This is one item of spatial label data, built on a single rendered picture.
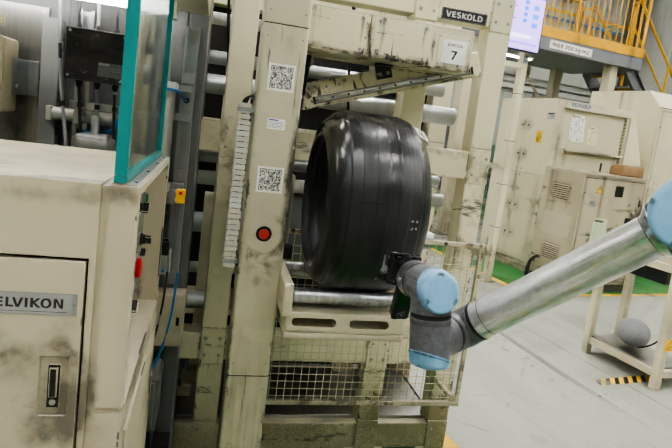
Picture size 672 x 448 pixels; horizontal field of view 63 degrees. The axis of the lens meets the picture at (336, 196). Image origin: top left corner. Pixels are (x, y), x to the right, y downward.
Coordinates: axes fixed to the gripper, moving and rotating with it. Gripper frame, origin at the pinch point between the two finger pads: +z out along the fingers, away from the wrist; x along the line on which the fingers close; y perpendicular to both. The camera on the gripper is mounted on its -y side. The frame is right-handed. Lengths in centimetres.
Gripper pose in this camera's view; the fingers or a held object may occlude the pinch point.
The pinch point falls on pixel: (386, 272)
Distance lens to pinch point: 152.4
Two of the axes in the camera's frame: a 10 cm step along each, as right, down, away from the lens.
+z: -2.2, -0.3, 9.7
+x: -9.7, -0.9, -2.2
